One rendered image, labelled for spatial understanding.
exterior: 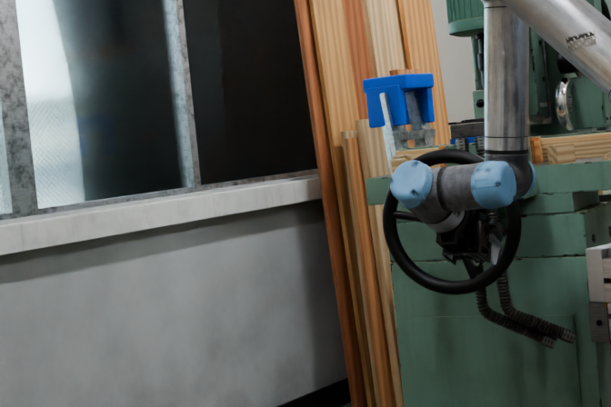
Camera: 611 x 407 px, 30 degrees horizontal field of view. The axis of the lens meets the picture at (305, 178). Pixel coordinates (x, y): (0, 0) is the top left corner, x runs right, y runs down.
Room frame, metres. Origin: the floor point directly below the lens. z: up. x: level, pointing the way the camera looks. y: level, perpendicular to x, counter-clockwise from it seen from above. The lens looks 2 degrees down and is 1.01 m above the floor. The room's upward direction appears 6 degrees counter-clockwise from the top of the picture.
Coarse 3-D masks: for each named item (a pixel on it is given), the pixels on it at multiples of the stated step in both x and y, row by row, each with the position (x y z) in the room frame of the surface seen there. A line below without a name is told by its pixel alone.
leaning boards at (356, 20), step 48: (336, 0) 4.12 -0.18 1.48; (384, 0) 4.44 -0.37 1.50; (336, 48) 4.08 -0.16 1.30; (384, 48) 4.34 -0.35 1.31; (432, 48) 4.62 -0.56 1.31; (336, 96) 4.04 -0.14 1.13; (336, 144) 4.00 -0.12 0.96; (384, 144) 4.01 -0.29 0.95; (336, 192) 3.99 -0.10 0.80; (336, 240) 3.98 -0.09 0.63; (384, 240) 3.93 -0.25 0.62; (336, 288) 3.96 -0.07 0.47; (384, 288) 3.91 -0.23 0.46; (384, 336) 3.92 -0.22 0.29; (384, 384) 3.89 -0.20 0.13
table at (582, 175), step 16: (576, 160) 2.39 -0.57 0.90; (592, 160) 2.32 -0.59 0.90; (608, 160) 2.27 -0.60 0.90; (384, 176) 2.52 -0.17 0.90; (544, 176) 2.33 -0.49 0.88; (560, 176) 2.31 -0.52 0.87; (576, 176) 2.30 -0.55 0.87; (592, 176) 2.28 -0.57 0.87; (608, 176) 2.27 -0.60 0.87; (368, 192) 2.52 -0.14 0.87; (384, 192) 2.50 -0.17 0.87; (544, 192) 2.33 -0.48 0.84; (560, 192) 2.32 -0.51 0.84; (576, 192) 2.30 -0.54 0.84
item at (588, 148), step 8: (544, 144) 2.48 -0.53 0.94; (552, 144) 2.48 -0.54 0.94; (576, 144) 2.45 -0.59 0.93; (584, 144) 2.44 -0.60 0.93; (592, 144) 2.44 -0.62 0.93; (600, 144) 2.43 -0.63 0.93; (608, 144) 2.42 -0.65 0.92; (544, 152) 2.49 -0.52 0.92; (576, 152) 2.45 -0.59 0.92; (584, 152) 2.44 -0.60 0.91; (592, 152) 2.44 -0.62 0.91; (600, 152) 2.43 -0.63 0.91; (608, 152) 2.42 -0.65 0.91; (544, 160) 2.49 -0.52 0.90
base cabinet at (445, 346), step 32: (576, 256) 2.31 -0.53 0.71; (416, 288) 2.48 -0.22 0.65; (512, 288) 2.37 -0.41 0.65; (544, 288) 2.34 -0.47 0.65; (576, 288) 2.31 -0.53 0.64; (416, 320) 2.48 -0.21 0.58; (448, 320) 2.44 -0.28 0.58; (480, 320) 2.41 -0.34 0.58; (576, 320) 2.31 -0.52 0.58; (416, 352) 2.48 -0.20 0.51; (448, 352) 2.44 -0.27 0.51; (480, 352) 2.41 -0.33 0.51; (512, 352) 2.38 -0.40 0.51; (544, 352) 2.34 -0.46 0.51; (576, 352) 2.31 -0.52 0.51; (608, 352) 2.38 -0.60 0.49; (416, 384) 2.49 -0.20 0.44; (448, 384) 2.45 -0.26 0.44; (480, 384) 2.41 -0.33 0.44; (512, 384) 2.38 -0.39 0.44; (544, 384) 2.35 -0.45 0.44; (576, 384) 2.31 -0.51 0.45; (608, 384) 2.36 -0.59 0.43
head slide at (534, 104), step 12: (540, 36) 2.65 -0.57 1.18; (540, 48) 2.64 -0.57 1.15; (540, 60) 2.63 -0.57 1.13; (480, 72) 2.65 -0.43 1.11; (540, 72) 2.62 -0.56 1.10; (480, 84) 2.65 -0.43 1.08; (540, 84) 2.62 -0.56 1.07; (540, 96) 2.61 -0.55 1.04; (528, 108) 2.60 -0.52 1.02; (540, 108) 2.60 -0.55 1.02
